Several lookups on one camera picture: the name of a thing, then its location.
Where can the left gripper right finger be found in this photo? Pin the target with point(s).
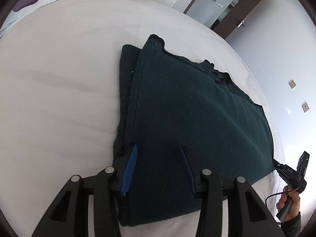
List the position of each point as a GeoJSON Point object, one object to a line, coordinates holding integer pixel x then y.
{"type": "Point", "coordinates": [192, 170]}

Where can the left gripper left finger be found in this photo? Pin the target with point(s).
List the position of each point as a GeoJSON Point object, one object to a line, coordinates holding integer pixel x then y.
{"type": "Point", "coordinates": [125, 166]}

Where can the dark green knit sweater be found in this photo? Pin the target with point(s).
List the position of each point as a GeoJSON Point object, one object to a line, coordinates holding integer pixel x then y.
{"type": "Point", "coordinates": [167, 102]}

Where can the white bed sheet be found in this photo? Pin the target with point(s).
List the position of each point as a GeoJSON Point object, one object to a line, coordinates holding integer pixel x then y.
{"type": "Point", "coordinates": [60, 91]}

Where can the brown wooden door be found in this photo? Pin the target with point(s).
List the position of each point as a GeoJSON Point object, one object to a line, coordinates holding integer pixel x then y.
{"type": "Point", "coordinates": [221, 16]}

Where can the wall socket plate lower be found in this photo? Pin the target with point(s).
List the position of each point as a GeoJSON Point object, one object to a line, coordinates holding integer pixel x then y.
{"type": "Point", "coordinates": [305, 107]}

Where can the wall socket plate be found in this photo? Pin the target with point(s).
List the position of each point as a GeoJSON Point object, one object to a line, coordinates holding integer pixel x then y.
{"type": "Point", "coordinates": [305, 107]}
{"type": "Point", "coordinates": [292, 84]}

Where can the wall socket plate upper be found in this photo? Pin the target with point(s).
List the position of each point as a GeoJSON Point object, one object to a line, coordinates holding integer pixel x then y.
{"type": "Point", "coordinates": [292, 84]}

